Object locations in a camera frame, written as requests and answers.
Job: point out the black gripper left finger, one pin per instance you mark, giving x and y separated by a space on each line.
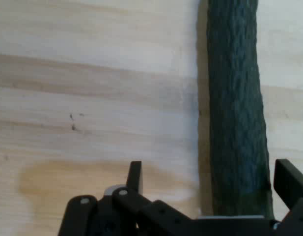
109 214

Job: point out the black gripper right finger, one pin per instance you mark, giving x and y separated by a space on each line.
294 186

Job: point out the long dark green cucumber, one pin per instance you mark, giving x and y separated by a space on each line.
236 98

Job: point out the bamboo cutting board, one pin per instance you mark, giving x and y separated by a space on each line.
92 86

